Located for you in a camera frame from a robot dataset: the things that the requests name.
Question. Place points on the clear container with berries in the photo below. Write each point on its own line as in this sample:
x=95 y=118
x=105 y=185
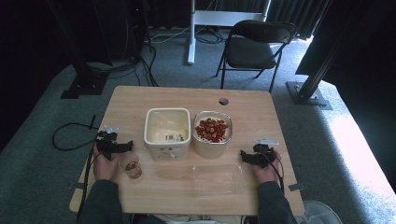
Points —
x=212 y=147

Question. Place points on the white desk frame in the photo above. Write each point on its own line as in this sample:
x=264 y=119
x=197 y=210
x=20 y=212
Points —
x=218 y=18

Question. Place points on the dark curtain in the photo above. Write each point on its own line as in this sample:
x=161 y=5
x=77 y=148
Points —
x=295 y=15

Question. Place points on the person's left hand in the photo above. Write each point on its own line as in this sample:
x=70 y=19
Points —
x=105 y=169

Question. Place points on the black metal stand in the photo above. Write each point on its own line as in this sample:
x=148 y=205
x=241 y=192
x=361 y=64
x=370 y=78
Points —
x=306 y=93
x=84 y=81

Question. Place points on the white square plastic container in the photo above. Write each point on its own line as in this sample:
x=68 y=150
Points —
x=167 y=127

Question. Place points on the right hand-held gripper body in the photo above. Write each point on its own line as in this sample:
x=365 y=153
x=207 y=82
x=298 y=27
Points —
x=264 y=154

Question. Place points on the pile of dried red berries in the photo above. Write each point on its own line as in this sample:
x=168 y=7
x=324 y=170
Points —
x=211 y=129

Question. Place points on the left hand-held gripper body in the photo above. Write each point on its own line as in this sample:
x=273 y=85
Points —
x=106 y=143

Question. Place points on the white round bin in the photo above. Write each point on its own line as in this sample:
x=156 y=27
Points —
x=317 y=214

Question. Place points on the person's right hand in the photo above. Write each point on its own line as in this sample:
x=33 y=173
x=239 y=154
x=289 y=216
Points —
x=267 y=174

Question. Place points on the clear plastic lid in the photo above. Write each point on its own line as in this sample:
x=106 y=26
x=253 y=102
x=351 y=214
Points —
x=218 y=180

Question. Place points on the black folding chair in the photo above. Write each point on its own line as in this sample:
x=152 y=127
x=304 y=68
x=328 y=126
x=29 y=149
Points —
x=249 y=53

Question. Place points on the grey tape strip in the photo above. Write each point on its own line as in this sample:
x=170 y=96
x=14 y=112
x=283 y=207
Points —
x=296 y=187
x=75 y=185

